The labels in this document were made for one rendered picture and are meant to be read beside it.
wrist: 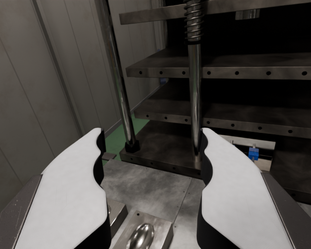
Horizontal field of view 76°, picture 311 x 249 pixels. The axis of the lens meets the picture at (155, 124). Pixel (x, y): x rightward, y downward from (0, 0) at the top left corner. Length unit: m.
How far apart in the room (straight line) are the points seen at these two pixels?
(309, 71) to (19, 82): 2.07
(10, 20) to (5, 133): 0.95
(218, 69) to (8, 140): 1.84
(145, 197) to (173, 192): 0.13
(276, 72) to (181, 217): 0.68
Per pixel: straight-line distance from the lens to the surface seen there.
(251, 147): 1.06
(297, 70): 0.92
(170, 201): 0.94
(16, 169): 2.28
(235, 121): 1.01
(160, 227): 0.78
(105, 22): 1.03
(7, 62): 2.15
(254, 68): 0.91
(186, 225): 0.87
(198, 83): 0.92
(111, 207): 0.89
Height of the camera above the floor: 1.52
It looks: 29 degrees down
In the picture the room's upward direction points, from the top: 8 degrees counter-clockwise
